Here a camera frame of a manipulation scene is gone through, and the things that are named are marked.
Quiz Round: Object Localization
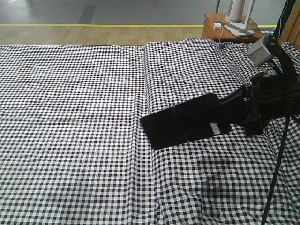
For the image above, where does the wooden nightstand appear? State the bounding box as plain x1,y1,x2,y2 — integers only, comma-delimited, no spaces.
202,13,264,43

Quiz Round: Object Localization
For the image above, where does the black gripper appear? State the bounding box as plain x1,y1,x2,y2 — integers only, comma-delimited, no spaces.
208,73,300,136

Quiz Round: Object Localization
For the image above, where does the black white checkered quilt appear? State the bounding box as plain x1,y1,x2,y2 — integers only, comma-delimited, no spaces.
144,38,285,225

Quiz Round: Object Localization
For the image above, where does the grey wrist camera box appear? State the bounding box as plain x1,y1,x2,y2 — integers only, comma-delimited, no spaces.
247,34,275,67

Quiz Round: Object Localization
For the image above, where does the white power adapter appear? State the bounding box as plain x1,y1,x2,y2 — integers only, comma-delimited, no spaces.
213,22,222,30

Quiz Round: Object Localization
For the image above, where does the black white checkered bedsheet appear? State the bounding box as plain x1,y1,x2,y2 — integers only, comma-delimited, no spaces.
0,45,162,225

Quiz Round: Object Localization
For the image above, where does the black smartphone pink frame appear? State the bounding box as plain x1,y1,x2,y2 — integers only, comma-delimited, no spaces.
140,93,232,150

